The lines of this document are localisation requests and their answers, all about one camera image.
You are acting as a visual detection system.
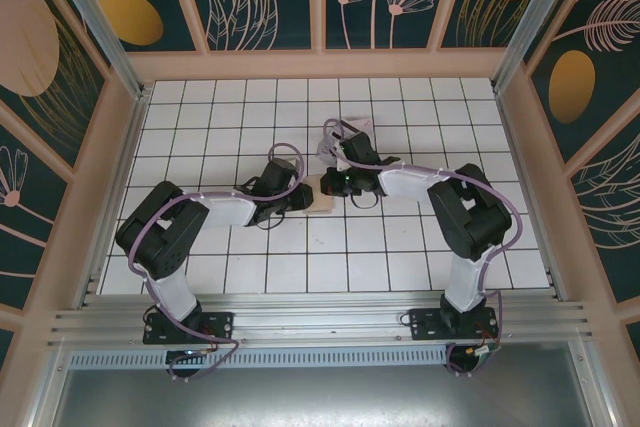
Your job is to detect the tan card holder grey pockets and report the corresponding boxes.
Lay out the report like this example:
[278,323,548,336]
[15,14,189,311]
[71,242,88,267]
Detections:
[303,174,336,216]

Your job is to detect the grey metal sheet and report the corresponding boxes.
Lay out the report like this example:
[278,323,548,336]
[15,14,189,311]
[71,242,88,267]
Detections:
[49,366,601,427]

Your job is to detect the green circuit board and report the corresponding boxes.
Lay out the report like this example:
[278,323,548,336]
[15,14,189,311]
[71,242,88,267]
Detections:
[464,343,499,363]

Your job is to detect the right gripper thin black cable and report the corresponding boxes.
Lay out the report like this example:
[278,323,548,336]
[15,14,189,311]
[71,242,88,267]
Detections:
[348,189,377,209]

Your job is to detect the gripper thin black cable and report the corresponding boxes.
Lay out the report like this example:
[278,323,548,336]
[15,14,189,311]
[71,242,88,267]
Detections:
[348,189,377,209]
[258,211,287,231]

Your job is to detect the left gripper thin black cable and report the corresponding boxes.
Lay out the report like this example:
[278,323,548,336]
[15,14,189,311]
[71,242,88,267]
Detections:
[258,211,287,231]

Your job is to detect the aluminium frame beam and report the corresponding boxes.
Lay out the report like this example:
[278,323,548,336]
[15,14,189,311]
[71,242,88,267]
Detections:
[47,290,601,354]

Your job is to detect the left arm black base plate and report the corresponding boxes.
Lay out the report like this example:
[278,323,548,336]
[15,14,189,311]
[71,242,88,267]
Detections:
[142,299,236,347]

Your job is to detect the perforated metal cable tray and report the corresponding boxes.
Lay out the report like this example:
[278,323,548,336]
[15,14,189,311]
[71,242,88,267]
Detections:
[67,344,451,371]

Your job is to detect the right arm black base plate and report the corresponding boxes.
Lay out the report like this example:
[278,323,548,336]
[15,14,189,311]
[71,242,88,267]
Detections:
[407,296,501,342]

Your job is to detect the aluminium side rail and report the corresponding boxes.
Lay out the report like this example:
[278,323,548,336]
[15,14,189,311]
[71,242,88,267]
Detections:
[74,91,151,308]
[492,89,571,303]

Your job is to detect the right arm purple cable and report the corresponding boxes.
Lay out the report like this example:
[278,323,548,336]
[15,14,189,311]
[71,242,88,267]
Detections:
[322,118,526,378]

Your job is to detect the aluminium corner post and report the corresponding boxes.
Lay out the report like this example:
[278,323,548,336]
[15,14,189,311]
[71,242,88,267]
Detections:
[492,0,596,94]
[39,0,151,101]

